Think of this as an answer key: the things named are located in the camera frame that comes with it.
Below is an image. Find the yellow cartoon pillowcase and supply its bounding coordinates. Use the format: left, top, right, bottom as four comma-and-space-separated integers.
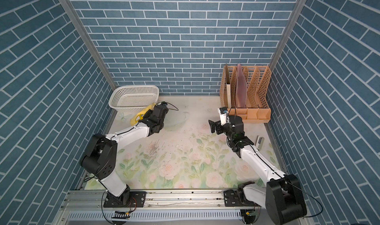
130, 103, 155, 126

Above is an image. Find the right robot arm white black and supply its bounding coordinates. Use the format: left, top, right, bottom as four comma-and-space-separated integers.
208, 114, 307, 225

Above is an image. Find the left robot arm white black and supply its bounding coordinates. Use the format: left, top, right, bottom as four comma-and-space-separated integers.
79, 101, 169, 197

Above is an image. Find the small silver stapler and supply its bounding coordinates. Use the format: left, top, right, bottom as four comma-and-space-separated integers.
255, 136, 265, 151

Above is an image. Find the peach plastic file organizer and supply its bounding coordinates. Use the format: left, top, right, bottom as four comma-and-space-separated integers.
219, 64, 272, 123

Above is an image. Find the white plastic mesh basket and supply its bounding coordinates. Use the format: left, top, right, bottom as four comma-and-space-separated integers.
108, 85, 159, 113

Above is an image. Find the pink file folder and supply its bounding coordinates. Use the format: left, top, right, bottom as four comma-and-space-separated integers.
236, 63, 247, 108

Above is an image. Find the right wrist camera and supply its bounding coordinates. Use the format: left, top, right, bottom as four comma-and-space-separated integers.
219, 107, 230, 126

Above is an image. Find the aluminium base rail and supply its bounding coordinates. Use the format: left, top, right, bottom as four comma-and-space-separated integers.
60, 188, 306, 211

